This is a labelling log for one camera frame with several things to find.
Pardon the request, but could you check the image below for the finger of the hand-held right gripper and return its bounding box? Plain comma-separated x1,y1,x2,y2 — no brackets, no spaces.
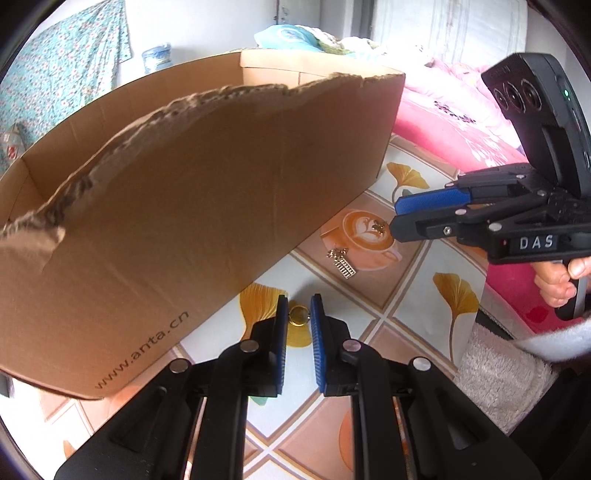
389,188,556,250
394,163,533,217

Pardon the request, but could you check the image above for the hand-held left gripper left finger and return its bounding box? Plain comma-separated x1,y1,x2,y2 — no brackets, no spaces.
54,294,290,480

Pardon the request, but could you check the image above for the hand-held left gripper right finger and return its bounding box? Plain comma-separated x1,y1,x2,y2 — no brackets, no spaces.
310,294,541,480

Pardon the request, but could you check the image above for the gold chain pendant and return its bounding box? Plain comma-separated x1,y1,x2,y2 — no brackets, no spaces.
327,247,358,280

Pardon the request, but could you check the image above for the torn brown cardboard box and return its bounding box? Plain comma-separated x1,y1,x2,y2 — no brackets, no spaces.
0,48,407,401

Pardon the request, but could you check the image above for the person's right hand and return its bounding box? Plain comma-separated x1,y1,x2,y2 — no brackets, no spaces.
533,253,591,308

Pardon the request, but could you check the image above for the ginkgo leaf patterned tablecloth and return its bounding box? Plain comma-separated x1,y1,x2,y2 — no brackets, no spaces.
9,134,495,480

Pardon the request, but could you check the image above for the pink floral blanket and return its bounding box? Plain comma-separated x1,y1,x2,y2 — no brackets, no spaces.
392,60,591,333

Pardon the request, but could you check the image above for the cream knitted blanket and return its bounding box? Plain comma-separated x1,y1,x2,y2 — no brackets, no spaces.
318,34,393,58

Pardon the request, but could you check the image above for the white fluffy garment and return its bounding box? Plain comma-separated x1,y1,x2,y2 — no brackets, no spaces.
455,323,559,437

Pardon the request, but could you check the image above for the blue patterned pillow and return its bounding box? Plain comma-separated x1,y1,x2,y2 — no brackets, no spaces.
254,24,324,49

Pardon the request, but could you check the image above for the blue water jug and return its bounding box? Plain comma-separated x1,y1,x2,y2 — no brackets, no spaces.
141,42,174,75

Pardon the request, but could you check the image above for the teal floral wall cloth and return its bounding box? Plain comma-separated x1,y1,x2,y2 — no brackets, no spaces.
0,0,132,144

